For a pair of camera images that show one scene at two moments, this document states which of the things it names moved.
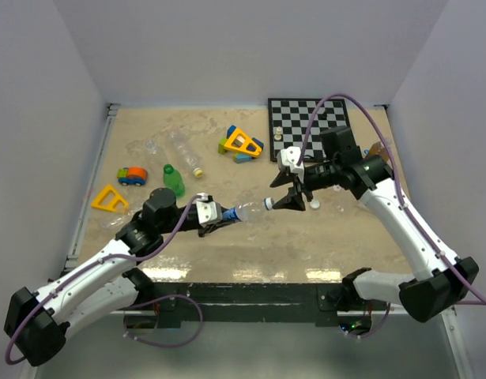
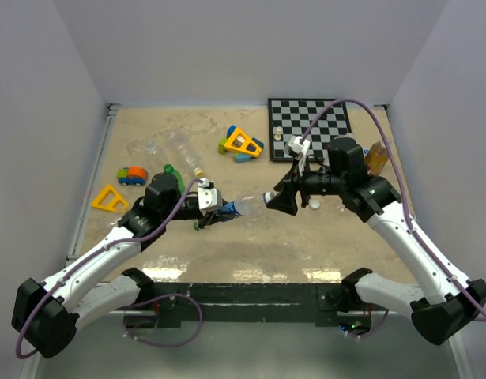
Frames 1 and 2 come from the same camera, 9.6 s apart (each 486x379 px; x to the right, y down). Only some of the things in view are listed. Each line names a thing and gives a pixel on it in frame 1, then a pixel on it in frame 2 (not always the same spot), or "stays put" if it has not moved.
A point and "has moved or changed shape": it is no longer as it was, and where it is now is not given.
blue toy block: x=230 y=130 stays put
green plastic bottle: x=173 y=180 stays put
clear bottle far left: x=150 y=146 stays put
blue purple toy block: x=258 y=142 stays put
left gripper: x=212 y=227 to x=212 y=217
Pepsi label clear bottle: x=247 y=211 has moved or changed shape
